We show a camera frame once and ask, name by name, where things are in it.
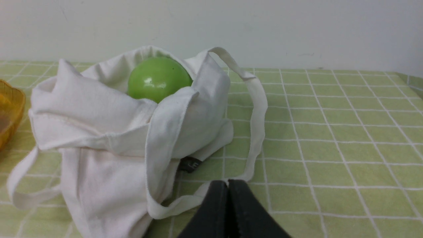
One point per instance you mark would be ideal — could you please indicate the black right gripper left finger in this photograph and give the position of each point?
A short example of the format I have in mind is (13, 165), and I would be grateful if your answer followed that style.
(209, 220)

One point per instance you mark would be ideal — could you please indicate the green apple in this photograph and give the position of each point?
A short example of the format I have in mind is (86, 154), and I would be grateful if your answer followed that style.
(157, 78)

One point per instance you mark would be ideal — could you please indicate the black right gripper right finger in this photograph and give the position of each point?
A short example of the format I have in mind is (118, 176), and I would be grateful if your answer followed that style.
(246, 217)

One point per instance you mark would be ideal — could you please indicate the green checkered tablecloth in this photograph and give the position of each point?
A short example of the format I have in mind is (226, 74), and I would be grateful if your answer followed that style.
(342, 158)

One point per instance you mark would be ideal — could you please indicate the white cloth bag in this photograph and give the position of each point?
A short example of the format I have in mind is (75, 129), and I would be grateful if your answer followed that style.
(114, 158)

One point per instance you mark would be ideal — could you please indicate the amber plastic fruit basket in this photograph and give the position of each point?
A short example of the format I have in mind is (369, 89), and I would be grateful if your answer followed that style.
(12, 104)

